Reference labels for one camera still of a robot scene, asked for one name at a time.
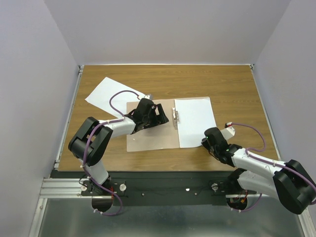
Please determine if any tan paper folder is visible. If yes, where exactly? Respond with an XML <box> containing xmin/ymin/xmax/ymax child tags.
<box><xmin>125</xmin><ymin>96</ymin><xmax>218</xmax><ymax>153</ymax></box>

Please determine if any metal folder clip mechanism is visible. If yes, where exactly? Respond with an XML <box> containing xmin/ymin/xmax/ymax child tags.
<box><xmin>172</xmin><ymin>107</ymin><xmax>179</xmax><ymax>130</ymax></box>

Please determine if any white paper sheet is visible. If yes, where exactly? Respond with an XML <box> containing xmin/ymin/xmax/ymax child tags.
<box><xmin>85</xmin><ymin>77</ymin><xmax>145</xmax><ymax>118</ymax></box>
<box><xmin>175</xmin><ymin>97</ymin><xmax>216</xmax><ymax>148</ymax></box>

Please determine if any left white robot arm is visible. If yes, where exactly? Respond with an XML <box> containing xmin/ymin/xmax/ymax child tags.
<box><xmin>68</xmin><ymin>98</ymin><xmax>169</xmax><ymax>195</ymax></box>

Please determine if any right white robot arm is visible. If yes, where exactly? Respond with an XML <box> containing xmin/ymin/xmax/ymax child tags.
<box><xmin>201</xmin><ymin>123</ymin><xmax>316</xmax><ymax>214</ymax></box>

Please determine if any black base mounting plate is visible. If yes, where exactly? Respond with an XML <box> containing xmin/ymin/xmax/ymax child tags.
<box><xmin>51</xmin><ymin>170</ymin><xmax>254</xmax><ymax>211</ymax></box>

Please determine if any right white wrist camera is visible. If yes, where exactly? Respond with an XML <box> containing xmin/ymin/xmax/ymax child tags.
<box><xmin>220</xmin><ymin>122</ymin><xmax>236</xmax><ymax>141</ymax></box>

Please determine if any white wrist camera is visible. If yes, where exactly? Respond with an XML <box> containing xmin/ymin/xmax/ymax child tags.
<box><xmin>143</xmin><ymin>94</ymin><xmax>153</xmax><ymax>100</ymax></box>
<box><xmin>220</xmin><ymin>122</ymin><xmax>236</xmax><ymax>141</ymax></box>

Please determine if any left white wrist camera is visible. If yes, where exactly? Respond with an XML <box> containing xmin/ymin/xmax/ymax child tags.
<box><xmin>143</xmin><ymin>94</ymin><xmax>153</xmax><ymax>100</ymax></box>

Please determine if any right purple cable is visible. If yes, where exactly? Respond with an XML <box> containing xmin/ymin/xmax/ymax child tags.
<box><xmin>228</xmin><ymin>123</ymin><xmax>316</xmax><ymax>213</ymax></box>

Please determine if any aluminium frame rail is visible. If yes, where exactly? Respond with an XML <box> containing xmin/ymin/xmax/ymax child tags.
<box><xmin>39</xmin><ymin>176</ymin><xmax>86</xmax><ymax>198</ymax></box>

